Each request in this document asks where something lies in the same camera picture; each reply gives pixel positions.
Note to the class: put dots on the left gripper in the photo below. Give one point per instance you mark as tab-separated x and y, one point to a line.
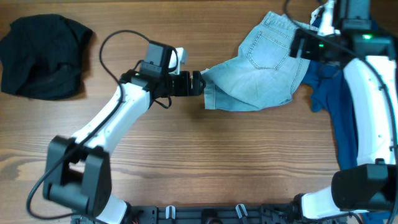
183	89

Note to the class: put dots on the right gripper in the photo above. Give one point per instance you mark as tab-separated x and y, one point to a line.
309	38

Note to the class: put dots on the light blue denim shorts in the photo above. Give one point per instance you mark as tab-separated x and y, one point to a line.
262	75

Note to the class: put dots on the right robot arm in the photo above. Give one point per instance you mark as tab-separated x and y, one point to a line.
349	17

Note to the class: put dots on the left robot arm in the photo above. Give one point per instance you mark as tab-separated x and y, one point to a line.
79	174

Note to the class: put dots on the dark blue t-shirt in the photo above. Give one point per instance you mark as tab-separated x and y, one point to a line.
339	102

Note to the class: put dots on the black crumpled garment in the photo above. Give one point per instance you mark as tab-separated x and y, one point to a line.
42	57

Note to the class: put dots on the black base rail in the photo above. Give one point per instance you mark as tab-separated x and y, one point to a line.
264	214

